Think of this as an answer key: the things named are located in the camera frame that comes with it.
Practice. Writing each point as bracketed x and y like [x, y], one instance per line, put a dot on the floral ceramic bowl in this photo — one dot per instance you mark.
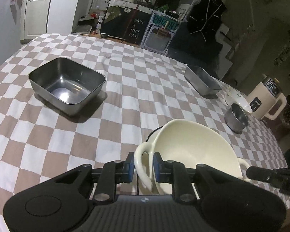
[236, 96]

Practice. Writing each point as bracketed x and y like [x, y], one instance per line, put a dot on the black lettered board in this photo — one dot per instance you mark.
[133, 27]

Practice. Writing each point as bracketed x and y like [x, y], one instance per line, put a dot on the white framed storage box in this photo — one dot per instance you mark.
[157, 40]

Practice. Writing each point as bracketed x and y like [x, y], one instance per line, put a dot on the brown white checkered tablecloth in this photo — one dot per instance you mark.
[135, 89]

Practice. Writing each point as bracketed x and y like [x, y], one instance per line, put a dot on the dark blue folding cot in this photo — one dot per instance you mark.
[195, 46]

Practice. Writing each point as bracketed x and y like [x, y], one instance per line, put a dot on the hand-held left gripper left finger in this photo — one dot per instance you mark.
[130, 171]

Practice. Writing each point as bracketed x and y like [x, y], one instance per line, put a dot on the grey flat tray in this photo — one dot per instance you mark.
[83, 30]

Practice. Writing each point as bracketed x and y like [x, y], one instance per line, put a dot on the white kitchen base cabinets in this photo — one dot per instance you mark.
[36, 12]

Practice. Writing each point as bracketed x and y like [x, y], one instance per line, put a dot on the large rectangular steel container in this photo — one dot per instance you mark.
[203, 82]

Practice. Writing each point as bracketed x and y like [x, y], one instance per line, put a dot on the cream electric kettle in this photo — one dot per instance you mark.
[263, 101]

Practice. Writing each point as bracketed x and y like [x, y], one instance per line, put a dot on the teal lettered sign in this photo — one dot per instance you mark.
[165, 21]

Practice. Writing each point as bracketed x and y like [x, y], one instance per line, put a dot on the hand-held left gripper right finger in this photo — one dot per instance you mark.
[157, 170]

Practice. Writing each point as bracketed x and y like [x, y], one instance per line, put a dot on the round steel bowl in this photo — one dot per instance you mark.
[234, 120]

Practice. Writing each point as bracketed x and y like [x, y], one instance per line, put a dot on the black vest with white trim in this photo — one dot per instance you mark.
[207, 12]

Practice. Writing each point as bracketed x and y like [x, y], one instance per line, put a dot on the small square steel container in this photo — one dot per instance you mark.
[62, 82]

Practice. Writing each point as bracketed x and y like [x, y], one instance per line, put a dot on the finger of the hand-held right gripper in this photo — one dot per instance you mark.
[258, 174]

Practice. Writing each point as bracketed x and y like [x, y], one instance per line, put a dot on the white plate with dark rim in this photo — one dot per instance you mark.
[152, 133]

